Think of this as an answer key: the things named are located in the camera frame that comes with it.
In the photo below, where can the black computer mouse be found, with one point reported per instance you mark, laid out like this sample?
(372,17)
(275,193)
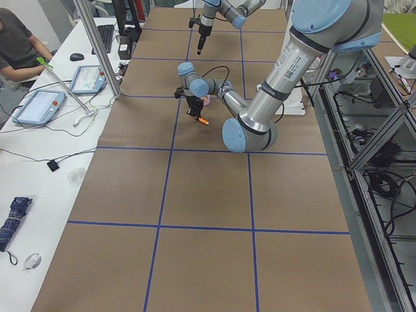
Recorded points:
(74,57)

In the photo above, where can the small brown box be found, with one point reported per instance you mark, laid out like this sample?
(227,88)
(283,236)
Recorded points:
(125,47)

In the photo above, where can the black keyboard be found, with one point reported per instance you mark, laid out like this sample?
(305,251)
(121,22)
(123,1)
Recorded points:
(106,33)

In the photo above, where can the teach pendant far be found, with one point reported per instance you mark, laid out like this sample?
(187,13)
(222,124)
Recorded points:
(87,80)

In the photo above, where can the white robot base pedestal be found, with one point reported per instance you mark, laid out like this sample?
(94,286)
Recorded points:
(289,100)

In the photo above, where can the folded blue umbrella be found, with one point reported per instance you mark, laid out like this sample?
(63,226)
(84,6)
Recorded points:
(18,209)

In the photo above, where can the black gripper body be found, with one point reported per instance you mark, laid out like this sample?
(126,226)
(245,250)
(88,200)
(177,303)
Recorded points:
(195,103)
(204,30)

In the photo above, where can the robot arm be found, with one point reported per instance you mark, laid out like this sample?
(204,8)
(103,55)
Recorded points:
(235,15)
(317,28)

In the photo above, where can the teach pendant near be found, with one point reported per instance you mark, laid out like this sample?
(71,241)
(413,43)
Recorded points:
(40,108)

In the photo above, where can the orange marker pen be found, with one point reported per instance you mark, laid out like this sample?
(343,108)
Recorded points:
(203,121)

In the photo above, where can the clear plastic cup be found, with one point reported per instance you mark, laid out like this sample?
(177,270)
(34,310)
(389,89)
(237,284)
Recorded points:
(76,176)

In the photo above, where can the thin metal rod stand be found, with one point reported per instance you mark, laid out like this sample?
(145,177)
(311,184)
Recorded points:
(88,112)

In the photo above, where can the seated person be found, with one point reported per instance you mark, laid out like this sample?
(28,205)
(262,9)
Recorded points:
(20,49)

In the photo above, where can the small black puck device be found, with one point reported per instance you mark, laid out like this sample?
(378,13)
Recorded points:
(53,165)

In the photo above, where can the aluminium frame post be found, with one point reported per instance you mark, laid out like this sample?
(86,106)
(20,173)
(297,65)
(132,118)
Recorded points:
(97,44)

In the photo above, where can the clear round object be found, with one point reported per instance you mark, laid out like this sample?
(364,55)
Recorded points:
(32,262)

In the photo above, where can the teach pendant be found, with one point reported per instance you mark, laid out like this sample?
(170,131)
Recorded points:
(40,108)
(87,80)

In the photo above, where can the aluminium side frame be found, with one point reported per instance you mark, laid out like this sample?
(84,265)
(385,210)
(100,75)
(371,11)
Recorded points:
(369,122)

